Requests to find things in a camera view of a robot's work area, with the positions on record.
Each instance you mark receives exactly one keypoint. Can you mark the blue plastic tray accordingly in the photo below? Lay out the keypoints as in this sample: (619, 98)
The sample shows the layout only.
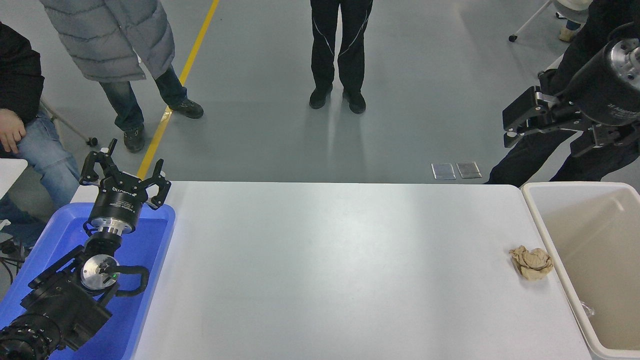
(150, 235)

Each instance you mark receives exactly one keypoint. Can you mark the clear plastic scrap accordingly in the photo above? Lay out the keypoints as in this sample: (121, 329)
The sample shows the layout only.
(587, 309)

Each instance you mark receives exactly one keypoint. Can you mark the grey chair leg with caster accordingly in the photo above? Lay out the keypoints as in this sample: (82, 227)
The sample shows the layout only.
(93, 141)

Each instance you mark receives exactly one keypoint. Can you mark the large pale bin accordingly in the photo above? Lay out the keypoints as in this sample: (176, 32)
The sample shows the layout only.
(590, 235)

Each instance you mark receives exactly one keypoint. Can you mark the person's hand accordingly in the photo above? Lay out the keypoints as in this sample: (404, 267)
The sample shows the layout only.
(11, 130)

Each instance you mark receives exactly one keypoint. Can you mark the tan paper ball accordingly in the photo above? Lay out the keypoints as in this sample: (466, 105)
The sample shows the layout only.
(532, 262)

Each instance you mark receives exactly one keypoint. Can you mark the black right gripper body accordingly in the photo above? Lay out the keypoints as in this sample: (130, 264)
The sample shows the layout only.
(600, 95)

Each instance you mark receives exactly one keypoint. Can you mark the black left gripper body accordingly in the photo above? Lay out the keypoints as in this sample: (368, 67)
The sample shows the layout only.
(120, 202)

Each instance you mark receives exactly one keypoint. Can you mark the small white table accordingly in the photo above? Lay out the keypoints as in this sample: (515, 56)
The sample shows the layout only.
(10, 175)

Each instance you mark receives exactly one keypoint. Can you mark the white wheeled chair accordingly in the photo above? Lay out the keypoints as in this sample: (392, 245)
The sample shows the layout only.
(572, 4)

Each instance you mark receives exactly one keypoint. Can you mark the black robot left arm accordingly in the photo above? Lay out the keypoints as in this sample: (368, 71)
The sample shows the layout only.
(60, 305)

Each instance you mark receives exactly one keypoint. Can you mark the person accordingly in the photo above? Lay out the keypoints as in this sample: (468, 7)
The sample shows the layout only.
(530, 160)
(110, 35)
(325, 40)
(20, 75)
(567, 34)

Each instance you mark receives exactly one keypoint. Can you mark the silver floor plate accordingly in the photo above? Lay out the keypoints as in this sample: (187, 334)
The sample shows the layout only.
(443, 171)
(469, 170)

